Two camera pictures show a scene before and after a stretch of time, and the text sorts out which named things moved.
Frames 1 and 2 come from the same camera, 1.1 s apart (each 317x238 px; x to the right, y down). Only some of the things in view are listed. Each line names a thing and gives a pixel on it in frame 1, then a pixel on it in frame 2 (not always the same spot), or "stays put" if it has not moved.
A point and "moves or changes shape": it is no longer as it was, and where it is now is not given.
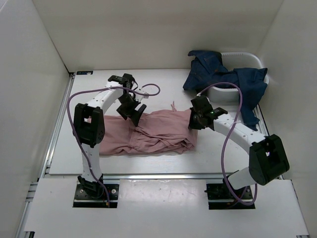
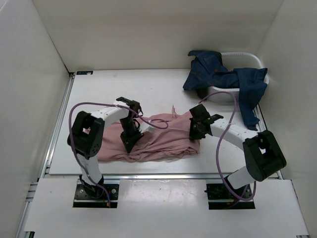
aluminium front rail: (45, 177) stays put
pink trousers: (167, 131) moves or changes shape
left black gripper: (128, 113) -> (132, 140)
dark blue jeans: (206, 68) stays put
